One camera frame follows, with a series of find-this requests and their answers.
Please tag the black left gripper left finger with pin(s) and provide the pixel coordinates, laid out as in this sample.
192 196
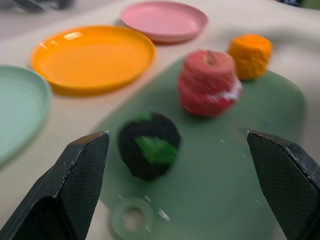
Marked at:
62 190

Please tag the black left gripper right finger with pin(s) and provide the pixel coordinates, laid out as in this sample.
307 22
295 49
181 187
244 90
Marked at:
287 180

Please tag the light green plate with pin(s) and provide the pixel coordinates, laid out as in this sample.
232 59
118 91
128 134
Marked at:
17 107

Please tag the orange fruit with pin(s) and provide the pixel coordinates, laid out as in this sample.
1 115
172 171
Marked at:
250 56

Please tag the orange plate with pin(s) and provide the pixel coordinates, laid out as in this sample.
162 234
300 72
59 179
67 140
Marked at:
92 60

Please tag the pink plate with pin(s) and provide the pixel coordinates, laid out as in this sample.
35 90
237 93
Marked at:
163 21

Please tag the green cutting board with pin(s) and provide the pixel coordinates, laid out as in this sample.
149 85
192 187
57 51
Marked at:
212 170

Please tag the dark green avocado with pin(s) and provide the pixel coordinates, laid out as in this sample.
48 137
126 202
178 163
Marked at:
150 147

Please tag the red apple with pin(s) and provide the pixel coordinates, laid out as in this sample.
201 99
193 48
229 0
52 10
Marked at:
207 85

